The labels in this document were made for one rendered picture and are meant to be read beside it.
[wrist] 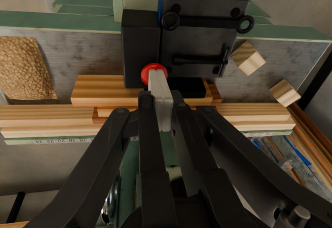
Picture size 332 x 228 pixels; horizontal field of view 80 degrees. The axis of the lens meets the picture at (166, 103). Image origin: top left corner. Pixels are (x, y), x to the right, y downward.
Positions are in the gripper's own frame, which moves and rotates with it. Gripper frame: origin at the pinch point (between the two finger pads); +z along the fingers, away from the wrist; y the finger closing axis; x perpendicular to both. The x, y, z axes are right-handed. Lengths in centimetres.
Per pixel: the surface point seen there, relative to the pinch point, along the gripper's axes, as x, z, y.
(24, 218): -232, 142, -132
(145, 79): 0.0, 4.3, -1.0
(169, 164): -12.4, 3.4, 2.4
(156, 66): 1.6, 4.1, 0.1
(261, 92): -9.0, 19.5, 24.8
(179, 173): -14.3, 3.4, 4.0
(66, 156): -147, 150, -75
